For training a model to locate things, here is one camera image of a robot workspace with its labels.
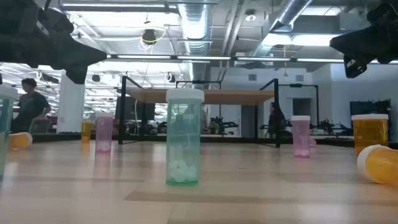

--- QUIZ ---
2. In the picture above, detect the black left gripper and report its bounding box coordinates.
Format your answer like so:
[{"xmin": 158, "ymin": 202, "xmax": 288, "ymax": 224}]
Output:
[{"xmin": 0, "ymin": 0, "xmax": 108, "ymax": 85}]

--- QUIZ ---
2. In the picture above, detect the wide orange medicine bottle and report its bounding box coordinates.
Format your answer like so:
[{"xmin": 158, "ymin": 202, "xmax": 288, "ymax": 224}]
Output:
[{"xmin": 351, "ymin": 113, "xmax": 389, "ymax": 156}]

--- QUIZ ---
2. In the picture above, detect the orange medicine bottle white cap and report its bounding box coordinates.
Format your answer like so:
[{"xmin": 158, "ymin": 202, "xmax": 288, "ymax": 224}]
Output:
[
  {"xmin": 81, "ymin": 118, "xmax": 95, "ymax": 144},
  {"xmin": 8, "ymin": 132, "xmax": 34, "ymax": 149},
  {"xmin": 356, "ymin": 144, "xmax": 398, "ymax": 187}
]

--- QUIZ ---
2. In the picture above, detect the pink medicine bottle white cap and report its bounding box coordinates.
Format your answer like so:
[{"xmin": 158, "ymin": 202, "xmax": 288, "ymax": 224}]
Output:
[
  {"xmin": 290, "ymin": 115, "xmax": 312, "ymax": 159},
  {"xmin": 95, "ymin": 112, "xmax": 115, "ymax": 153}
]

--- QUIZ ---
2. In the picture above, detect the green medicine bottle white cap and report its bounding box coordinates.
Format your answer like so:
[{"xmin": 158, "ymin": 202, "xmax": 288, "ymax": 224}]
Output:
[
  {"xmin": 165, "ymin": 88, "xmax": 205, "ymax": 187},
  {"xmin": 0, "ymin": 85, "xmax": 19, "ymax": 181}
]

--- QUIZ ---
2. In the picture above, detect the white building column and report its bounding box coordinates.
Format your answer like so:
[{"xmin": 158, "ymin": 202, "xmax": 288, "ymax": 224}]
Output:
[{"xmin": 57, "ymin": 63, "xmax": 87, "ymax": 134}]

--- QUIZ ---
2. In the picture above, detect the person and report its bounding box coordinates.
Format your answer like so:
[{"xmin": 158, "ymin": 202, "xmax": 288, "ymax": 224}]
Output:
[
  {"xmin": 11, "ymin": 77, "xmax": 52, "ymax": 134},
  {"xmin": 267, "ymin": 102, "xmax": 287, "ymax": 138}
]

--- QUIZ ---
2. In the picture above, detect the black ceiling device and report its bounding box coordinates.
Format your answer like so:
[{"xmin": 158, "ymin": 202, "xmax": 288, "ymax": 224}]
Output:
[{"xmin": 141, "ymin": 28, "xmax": 158, "ymax": 46}]

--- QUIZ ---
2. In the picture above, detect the linear ceiling light strip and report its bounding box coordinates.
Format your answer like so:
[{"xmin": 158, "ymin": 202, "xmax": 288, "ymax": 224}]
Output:
[{"xmin": 106, "ymin": 54, "xmax": 398, "ymax": 65}]

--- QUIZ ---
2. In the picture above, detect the silver ventilation duct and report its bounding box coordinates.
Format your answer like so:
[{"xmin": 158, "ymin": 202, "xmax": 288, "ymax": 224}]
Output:
[
  {"xmin": 177, "ymin": 0, "xmax": 213, "ymax": 90},
  {"xmin": 251, "ymin": 0, "xmax": 313, "ymax": 58}
]

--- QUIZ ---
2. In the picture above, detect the black background station frame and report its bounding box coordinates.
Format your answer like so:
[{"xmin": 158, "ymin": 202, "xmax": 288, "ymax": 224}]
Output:
[{"xmin": 278, "ymin": 83, "xmax": 320, "ymax": 131}]

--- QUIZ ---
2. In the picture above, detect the wooden shelf black metal frame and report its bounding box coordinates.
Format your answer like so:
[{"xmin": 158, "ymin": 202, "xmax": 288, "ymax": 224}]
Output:
[{"xmin": 118, "ymin": 75, "xmax": 282, "ymax": 149}]

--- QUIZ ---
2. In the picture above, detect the black aluminium table frame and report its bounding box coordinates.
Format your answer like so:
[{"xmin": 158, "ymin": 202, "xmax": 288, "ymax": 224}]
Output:
[{"xmin": 30, "ymin": 132, "xmax": 398, "ymax": 149}]

